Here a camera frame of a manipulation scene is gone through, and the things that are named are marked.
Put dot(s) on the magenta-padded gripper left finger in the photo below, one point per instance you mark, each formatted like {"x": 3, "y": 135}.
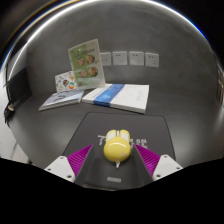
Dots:
{"x": 61, "y": 168}

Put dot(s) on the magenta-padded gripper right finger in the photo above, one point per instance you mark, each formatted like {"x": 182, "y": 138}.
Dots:
{"x": 165, "y": 166}

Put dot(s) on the yellow computer mouse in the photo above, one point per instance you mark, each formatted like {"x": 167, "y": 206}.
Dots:
{"x": 117, "y": 148}

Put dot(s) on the black mouse pad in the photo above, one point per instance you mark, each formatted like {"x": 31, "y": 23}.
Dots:
{"x": 120, "y": 121}

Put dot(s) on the grey magazine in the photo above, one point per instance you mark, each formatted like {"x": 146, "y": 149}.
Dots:
{"x": 61, "y": 99}

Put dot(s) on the white book with blue stripe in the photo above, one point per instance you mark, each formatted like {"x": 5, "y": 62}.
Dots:
{"x": 121, "y": 96}

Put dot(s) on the small illustrated white card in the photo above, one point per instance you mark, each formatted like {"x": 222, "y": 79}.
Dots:
{"x": 66, "y": 81}

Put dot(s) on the green menu display stand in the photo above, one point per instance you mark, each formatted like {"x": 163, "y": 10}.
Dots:
{"x": 86, "y": 65}

